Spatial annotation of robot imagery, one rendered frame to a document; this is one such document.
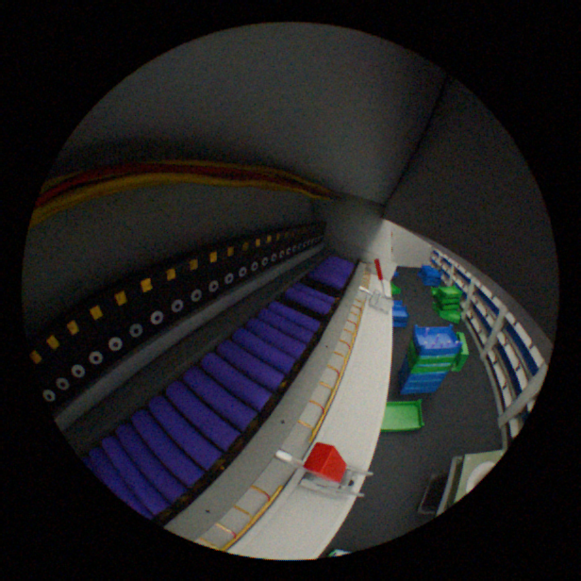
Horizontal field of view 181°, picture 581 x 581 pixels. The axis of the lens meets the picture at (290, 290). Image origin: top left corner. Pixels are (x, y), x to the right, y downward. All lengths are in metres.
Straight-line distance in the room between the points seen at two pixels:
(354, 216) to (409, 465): 1.24
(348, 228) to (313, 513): 0.48
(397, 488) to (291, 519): 1.05
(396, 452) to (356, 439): 1.05
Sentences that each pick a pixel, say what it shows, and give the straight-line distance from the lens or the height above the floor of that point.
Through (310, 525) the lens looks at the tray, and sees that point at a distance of 0.16.
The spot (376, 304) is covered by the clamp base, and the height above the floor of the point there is 0.97.
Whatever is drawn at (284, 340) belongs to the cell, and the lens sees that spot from 0.16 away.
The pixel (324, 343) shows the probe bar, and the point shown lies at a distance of 0.17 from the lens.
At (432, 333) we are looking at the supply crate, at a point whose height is 0.41.
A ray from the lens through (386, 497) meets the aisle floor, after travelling 1.17.
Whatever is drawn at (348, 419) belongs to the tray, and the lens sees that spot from 0.17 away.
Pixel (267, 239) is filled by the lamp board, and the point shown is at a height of 1.10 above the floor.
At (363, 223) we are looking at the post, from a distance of 0.44.
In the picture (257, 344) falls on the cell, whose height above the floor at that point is 1.02.
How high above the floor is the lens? 1.11
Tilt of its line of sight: 23 degrees down
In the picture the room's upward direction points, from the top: 9 degrees counter-clockwise
